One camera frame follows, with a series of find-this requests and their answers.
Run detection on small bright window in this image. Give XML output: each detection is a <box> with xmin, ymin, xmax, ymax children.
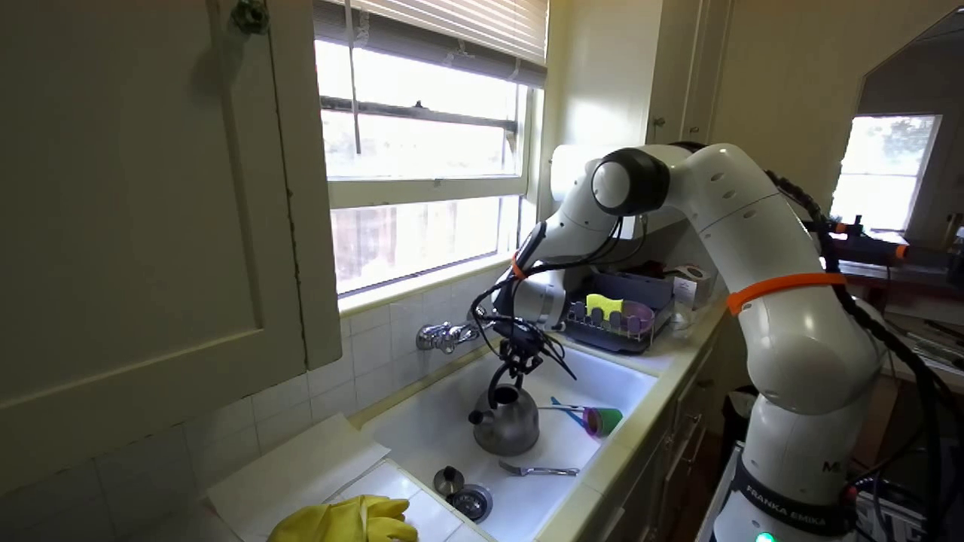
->
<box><xmin>826</xmin><ymin>112</ymin><xmax>946</xmax><ymax>236</ymax></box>

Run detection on blue plastic utensil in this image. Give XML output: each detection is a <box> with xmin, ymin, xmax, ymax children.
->
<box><xmin>548</xmin><ymin>396</ymin><xmax>596</xmax><ymax>425</ymax></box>

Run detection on steel drain stopper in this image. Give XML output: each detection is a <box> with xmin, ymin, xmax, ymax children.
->
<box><xmin>431</xmin><ymin>463</ymin><xmax>467</xmax><ymax>500</ymax></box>

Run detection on steel sink drain strainer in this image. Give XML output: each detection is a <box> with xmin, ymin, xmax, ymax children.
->
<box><xmin>449</xmin><ymin>481</ymin><xmax>494</xmax><ymax>524</ymax></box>

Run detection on yellow rubber gloves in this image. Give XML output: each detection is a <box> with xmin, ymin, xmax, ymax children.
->
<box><xmin>264</xmin><ymin>490</ymin><xmax>423</xmax><ymax>542</ymax></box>

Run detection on yellow sponge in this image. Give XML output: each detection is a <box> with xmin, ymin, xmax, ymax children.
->
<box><xmin>584</xmin><ymin>290</ymin><xmax>626</xmax><ymax>325</ymax></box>

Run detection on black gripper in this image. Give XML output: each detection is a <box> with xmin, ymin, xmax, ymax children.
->
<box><xmin>494</xmin><ymin>315</ymin><xmax>555</xmax><ymax>402</ymax></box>

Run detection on chrome wall faucet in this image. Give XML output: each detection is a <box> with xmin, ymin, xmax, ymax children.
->
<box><xmin>414</xmin><ymin>315</ymin><xmax>485</xmax><ymax>354</ymax></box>

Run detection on cream lower cabinet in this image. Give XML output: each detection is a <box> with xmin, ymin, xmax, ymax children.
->
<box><xmin>599</xmin><ymin>340</ymin><xmax>735</xmax><ymax>542</ymax></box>

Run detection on dish drying rack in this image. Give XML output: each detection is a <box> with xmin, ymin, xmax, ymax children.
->
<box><xmin>555</xmin><ymin>268</ymin><xmax>677</xmax><ymax>354</ymax></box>

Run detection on white enamel sink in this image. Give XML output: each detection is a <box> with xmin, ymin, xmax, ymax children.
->
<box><xmin>359</xmin><ymin>340</ymin><xmax>661</xmax><ymax>542</ymax></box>

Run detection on steel fork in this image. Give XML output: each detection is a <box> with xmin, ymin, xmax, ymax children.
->
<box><xmin>498</xmin><ymin>457</ymin><xmax>584</xmax><ymax>481</ymax></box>

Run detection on steel kettle with black handle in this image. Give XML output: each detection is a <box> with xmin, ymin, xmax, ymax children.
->
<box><xmin>467</xmin><ymin>364</ymin><xmax>544</xmax><ymax>461</ymax></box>

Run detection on green cup with purple rim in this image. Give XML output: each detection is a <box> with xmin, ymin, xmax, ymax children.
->
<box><xmin>582</xmin><ymin>405</ymin><xmax>626</xmax><ymax>441</ymax></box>

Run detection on large kitchen window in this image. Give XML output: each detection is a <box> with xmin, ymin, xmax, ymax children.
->
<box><xmin>310</xmin><ymin>0</ymin><xmax>555</xmax><ymax>305</ymax></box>

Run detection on cream wall cabinet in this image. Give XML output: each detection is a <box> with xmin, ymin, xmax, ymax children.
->
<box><xmin>0</xmin><ymin>0</ymin><xmax>345</xmax><ymax>495</ymax></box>

